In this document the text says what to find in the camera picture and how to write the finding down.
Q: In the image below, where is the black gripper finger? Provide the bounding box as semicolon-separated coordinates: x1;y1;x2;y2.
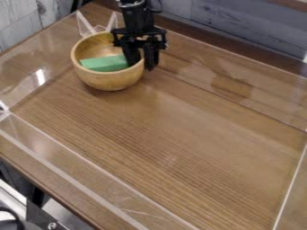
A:
145;43;159;71
123;44;142;66

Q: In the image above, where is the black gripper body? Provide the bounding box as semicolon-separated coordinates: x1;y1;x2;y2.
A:
113;0;167;49

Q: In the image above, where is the green rectangular block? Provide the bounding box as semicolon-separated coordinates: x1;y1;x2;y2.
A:
81;55;129;72

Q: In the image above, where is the brown wooden bowl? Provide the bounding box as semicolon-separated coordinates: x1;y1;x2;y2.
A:
71;31;145;91

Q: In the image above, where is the clear acrylic tray wall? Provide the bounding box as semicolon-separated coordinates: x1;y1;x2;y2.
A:
0;17;307;230

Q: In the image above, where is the black metal bracket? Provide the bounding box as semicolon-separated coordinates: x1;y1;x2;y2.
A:
26;199;70;230

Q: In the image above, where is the black cable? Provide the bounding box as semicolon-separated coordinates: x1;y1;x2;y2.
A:
0;206;27;230

